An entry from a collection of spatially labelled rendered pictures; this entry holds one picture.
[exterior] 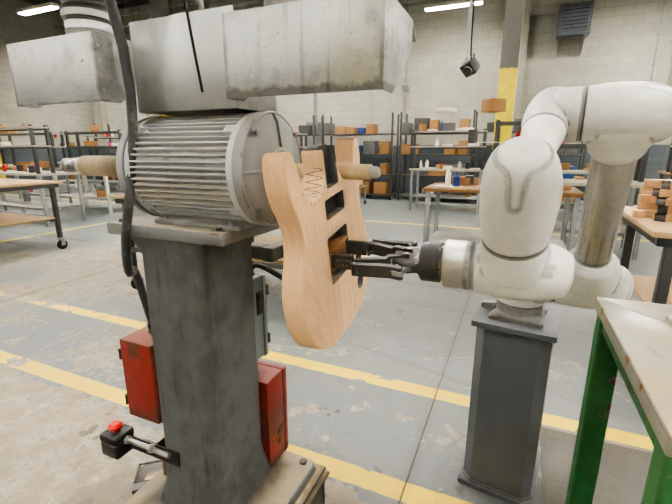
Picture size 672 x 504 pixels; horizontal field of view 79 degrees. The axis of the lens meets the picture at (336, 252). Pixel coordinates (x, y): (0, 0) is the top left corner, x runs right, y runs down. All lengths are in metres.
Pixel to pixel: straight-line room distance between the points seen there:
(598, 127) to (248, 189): 0.82
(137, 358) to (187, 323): 0.23
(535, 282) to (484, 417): 1.07
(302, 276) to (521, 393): 1.12
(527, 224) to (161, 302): 0.86
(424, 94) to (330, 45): 11.45
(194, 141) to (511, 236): 0.66
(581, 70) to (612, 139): 10.83
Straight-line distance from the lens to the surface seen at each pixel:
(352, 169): 0.84
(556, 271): 0.73
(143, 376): 1.27
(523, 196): 0.61
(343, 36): 0.72
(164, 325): 1.14
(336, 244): 0.82
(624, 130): 1.17
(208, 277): 1.01
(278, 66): 0.77
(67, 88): 1.17
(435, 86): 12.12
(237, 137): 0.87
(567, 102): 1.16
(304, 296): 0.71
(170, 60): 1.03
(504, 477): 1.86
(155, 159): 1.02
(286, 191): 0.65
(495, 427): 1.75
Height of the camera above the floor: 1.30
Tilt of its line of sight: 14 degrees down
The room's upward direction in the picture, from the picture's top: straight up
